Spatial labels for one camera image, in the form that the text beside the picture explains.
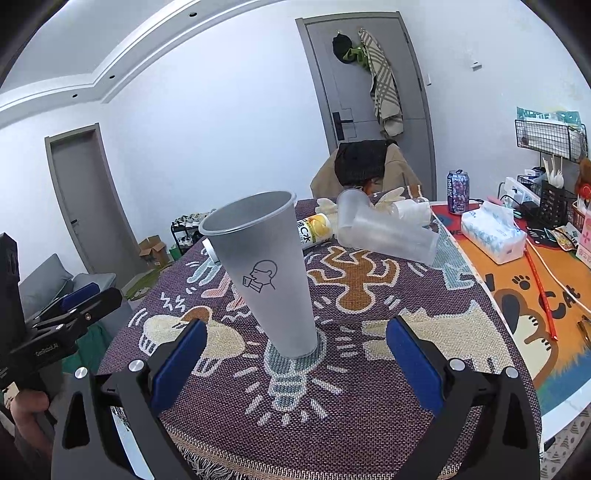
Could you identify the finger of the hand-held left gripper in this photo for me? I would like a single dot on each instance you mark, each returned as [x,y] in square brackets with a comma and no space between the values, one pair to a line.
[87,314]
[79,296]

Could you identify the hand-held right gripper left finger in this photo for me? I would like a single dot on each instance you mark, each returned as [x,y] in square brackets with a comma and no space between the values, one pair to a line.
[178,362]

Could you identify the plain grey door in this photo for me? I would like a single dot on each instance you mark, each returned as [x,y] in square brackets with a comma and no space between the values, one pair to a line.
[87,198]

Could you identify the black shoe rack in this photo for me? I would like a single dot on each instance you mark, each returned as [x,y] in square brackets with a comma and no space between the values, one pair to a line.
[184,235]

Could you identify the grey sofa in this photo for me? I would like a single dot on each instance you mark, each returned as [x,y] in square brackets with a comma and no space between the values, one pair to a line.
[44,281]

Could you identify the grey door with lock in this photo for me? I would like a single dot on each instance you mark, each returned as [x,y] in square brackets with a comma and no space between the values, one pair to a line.
[323,83]

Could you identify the printed woven blanket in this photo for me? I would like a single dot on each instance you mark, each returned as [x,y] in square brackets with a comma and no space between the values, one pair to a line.
[360,406]

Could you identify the brown plush toy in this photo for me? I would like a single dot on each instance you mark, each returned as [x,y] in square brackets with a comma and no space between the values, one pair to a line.
[585,173]

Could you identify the clear plastic cup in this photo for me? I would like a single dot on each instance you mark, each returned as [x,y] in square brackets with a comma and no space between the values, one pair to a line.
[388,237]

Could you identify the red pencil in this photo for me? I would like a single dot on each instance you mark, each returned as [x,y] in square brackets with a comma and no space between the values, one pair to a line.
[542,290]

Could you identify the green black hat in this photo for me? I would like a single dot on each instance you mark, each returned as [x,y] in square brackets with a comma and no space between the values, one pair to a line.
[344,48]

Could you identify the bottle with yellow label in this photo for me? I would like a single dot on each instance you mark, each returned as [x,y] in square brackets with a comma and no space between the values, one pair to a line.
[316,230]

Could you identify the blue white tissue pack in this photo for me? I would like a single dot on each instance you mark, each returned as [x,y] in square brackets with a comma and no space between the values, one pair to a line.
[494,233]

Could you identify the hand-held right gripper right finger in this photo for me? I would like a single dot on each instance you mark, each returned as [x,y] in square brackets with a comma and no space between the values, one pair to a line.
[413,364]

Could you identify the snack packet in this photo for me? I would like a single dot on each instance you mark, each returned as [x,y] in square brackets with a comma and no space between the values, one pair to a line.
[565,236]

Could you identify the plaid scarf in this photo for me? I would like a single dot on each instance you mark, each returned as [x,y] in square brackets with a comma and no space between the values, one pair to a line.
[383,87]

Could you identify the white plastic spoons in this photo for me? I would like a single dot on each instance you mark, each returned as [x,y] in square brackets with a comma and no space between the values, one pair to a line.
[554,173]

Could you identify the pink packet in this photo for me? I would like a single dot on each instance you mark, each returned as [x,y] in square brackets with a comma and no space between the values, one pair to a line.
[585,240]

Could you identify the white power strip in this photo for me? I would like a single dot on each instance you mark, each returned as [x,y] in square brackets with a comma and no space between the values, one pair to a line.
[515,189]

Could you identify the green cloth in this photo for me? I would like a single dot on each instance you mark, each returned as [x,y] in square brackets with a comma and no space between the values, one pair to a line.
[92,350]

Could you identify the white paper cup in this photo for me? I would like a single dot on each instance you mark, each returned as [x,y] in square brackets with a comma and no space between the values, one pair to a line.
[413,212]

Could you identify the black cloth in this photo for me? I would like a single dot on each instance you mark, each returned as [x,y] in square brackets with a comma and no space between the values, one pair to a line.
[360,161]

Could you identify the orange cat mat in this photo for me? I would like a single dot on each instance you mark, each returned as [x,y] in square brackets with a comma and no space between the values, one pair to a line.
[517,300]

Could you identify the person's left hand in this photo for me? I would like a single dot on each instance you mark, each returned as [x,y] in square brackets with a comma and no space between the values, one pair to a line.
[28,410]

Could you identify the cream glove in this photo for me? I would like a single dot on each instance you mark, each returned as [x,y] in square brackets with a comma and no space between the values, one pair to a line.
[390,196]
[327,205]

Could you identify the purple soda can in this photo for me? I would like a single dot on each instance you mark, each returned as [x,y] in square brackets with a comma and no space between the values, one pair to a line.
[458,194]

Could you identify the cardboard box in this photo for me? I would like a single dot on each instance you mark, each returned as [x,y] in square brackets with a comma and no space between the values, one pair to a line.
[154,251]

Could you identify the white patterned tablecloth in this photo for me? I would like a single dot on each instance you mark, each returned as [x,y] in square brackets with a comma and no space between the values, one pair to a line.
[570,447]

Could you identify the frosted cup with face print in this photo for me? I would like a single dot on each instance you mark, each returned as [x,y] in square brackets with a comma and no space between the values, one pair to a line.
[270,286]

